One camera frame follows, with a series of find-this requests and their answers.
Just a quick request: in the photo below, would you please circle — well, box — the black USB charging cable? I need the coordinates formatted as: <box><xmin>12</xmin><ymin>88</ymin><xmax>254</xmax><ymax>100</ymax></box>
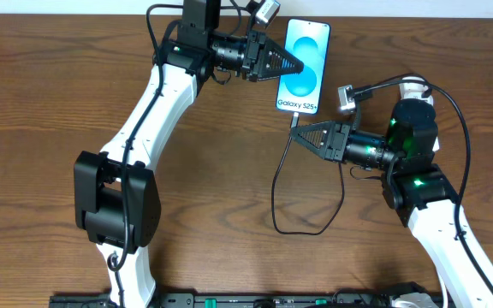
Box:
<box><xmin>270</xmin><ymin>111</ymin><xmax>346</xmax><ymax>236</ymax></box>

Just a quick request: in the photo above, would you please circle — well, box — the blue Galaxy smartphone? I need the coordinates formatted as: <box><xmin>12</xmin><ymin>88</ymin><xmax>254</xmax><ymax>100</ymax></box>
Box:
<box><xmin>276</xmin><ymin>19</ymin><xmax>331</xmax><ymax>115</ymax></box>

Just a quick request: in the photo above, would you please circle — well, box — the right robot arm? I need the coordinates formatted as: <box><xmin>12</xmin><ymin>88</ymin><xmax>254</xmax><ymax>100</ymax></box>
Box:
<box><xmin>290</xmin><ymin>98</ymin><xmax>493</xmax><ymax>307</ymax></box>

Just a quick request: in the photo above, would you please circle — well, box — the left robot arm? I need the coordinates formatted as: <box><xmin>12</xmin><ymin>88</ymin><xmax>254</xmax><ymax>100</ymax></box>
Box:
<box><xmin>74</xmin><ymin>0</ymin><xmax>304</xmax><ymax>307</ymax></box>

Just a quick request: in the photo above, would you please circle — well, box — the white USB charger plug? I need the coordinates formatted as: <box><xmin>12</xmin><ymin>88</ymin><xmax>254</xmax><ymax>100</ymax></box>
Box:
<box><xmin>399</xmin><ymin>76</ymin><xmax>434</xmax><ymax>106</ymax></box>

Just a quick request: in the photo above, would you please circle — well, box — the white power strip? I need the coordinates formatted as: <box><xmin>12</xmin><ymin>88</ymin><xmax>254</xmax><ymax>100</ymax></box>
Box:
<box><xmin>400</xmin><ymin>94</ymin><xmax>442</xmax><ymax>153</ymax></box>

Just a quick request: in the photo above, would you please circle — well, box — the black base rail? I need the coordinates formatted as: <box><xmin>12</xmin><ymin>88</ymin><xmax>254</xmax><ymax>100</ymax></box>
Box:
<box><xmin>49</xmin><ymin>292</ymin><xmax>444</xmax><ymax>308</ymax></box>

